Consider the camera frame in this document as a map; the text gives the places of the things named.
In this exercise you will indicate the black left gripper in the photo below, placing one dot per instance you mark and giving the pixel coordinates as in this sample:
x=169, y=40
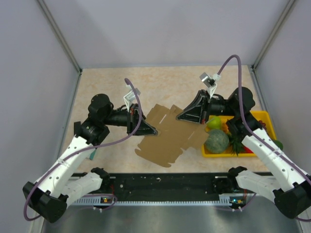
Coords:
x=133, y=116

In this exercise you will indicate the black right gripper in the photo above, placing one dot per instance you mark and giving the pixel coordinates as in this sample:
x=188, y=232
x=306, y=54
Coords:
x=198, y=111

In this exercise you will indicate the brown cardboard box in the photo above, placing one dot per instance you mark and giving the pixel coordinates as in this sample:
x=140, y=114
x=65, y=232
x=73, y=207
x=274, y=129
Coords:
x=173, y=138

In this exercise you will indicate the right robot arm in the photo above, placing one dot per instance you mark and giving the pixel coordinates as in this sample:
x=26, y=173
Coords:
x=249, y=131

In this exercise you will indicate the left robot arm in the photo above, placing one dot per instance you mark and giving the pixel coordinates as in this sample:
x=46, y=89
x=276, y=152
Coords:
x=104, y=126

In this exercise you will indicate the green pear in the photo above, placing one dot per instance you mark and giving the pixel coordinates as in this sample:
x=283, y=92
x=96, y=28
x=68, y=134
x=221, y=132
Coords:
x=214, y=123

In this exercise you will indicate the green melon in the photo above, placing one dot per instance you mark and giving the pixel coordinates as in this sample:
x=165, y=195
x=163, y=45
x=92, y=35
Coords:
x=217, y=141

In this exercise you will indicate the orange pineapple with leaves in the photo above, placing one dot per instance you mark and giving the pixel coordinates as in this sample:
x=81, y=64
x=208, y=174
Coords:
x=236, y=146

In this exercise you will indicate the red tomato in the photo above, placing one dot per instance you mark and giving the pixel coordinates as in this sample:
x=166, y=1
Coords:
x=247, y=150

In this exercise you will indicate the dark purple grapes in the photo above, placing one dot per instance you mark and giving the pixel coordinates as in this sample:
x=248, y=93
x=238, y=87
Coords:
x=263, y=125

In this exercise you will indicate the green avocado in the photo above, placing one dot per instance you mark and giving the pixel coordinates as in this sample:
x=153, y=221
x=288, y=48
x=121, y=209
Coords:
x=278, y=144

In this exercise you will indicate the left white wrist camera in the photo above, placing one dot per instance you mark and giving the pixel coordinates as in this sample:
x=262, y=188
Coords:
x=129, y=97

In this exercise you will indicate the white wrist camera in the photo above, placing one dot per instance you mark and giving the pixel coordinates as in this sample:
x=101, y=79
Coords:
x=210, y=82
x=129, y=97

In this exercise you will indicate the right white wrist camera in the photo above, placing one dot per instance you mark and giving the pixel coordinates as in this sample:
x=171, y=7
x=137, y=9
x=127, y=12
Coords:
x=210, y=82

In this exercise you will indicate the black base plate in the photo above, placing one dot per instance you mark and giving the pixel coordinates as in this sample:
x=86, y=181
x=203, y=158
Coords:
x=168, y=186

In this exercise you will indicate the white slotted cable duct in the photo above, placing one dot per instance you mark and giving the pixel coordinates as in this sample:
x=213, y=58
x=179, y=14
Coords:
x=222, y=200

